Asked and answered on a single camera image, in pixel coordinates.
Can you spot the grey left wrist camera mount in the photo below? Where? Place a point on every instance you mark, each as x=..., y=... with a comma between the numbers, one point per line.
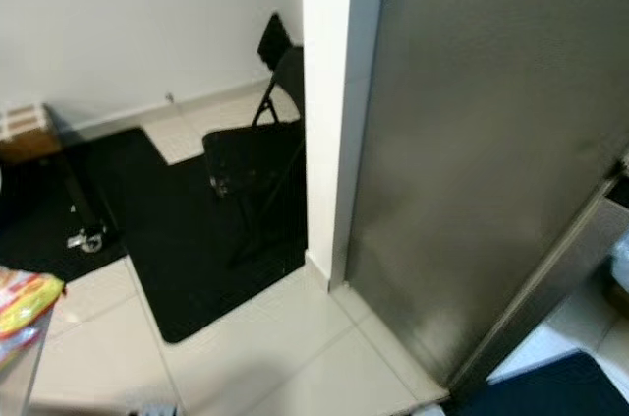
x=157, y=410

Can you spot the yellow red snack packet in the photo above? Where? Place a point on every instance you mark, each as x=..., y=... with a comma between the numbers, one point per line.
x=31, y=300

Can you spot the glass table with metal legs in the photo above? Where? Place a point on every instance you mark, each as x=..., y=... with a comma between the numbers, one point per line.
x=20, y=394

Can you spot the stainless steel fridge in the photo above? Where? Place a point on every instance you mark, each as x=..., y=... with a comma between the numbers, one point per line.
x=482, y=141

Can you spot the black folding chair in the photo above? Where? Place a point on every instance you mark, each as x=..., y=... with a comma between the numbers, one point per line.
x=246, y=155

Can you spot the cardboard box with white contents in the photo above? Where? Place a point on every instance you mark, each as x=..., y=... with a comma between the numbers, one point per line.
x=25, y=133

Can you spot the large black foam floor mat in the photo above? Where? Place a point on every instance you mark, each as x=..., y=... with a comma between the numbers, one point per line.
x=167, y=239

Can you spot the white red snack packet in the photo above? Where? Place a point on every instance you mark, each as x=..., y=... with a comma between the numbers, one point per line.
x=15, y=349

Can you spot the black pole stand with caster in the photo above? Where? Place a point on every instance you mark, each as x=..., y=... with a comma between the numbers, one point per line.
x=88, y=234

